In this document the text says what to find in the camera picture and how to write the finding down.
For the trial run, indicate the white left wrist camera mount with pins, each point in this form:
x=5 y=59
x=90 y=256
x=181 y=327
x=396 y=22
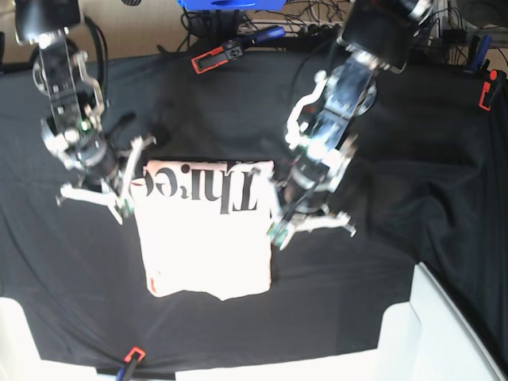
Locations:
x=280 y=232

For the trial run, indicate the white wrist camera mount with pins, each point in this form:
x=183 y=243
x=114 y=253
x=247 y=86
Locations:
x=121 y=206
x=280 y=232

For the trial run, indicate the blue plastic object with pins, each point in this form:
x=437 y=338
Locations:
x=232 y=4

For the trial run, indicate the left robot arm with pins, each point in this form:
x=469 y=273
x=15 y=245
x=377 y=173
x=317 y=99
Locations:
x=378 y=36

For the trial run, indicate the light pink T-shirt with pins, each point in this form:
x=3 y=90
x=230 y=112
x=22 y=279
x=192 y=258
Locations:
x=203 y=227

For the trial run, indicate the red black clamp bottom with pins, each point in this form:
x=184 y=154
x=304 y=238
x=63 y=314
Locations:
x=131 y=362

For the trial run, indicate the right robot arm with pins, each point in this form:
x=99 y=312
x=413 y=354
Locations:
x=73 y=133

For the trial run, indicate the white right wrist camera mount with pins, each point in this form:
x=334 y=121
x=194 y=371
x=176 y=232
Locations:
x=121 y=206

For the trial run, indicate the blue-handled red black clamp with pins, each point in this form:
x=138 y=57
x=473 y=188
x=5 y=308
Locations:
x=234 y=49

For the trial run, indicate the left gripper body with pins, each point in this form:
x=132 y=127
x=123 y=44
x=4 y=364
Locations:
x=300 y=197

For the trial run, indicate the red black clamp right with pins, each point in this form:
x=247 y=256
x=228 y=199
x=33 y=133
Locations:
x=494 y=80

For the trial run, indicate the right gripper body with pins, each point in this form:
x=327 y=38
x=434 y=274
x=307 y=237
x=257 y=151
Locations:
x=109 y=172

